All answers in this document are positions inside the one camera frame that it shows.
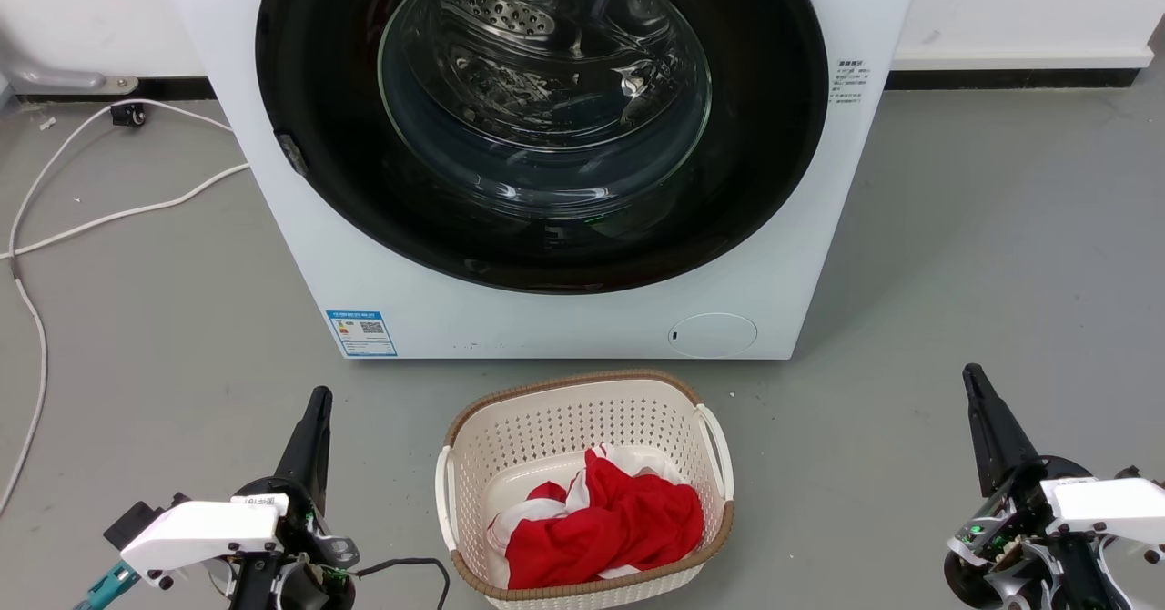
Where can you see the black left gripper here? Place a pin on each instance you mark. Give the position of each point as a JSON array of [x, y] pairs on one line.
[[314, 537]]

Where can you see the round white filter cover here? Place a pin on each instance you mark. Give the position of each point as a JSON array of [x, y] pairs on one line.
[[714, 335]]

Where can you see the black round glass washer door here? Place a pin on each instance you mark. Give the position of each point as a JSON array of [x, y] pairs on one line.
[[319, 73]]

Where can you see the blue energy label sticker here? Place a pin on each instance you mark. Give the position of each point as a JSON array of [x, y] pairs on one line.
[[361, 332]]

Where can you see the small black caster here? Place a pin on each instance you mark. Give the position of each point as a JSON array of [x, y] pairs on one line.
[[129, 115]]

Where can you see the red garment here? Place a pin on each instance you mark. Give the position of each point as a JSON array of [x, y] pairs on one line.
[[619, 523]]

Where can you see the small printed text sticker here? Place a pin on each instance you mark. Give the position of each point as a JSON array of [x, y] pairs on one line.
[[850, 82]]

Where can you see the black skirting strip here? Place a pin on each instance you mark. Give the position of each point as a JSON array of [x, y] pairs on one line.
[[1010, 78], [173, 89]]

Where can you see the black box behind camera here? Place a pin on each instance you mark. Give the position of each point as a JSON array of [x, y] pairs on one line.
[[136, 519]]

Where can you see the white garment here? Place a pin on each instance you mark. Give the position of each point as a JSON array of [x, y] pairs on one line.
[[633, 457]]

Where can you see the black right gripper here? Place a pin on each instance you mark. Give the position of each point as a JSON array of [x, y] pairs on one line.
[[1010, 537]]

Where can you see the white front-load washing machine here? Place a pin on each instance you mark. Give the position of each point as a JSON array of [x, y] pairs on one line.
[[564, 319]]

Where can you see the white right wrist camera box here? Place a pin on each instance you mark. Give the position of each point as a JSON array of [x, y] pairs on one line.
[[1115, 505]]

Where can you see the cream plastic laundry basket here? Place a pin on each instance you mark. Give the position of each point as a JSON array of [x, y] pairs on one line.
[[555, 419]]

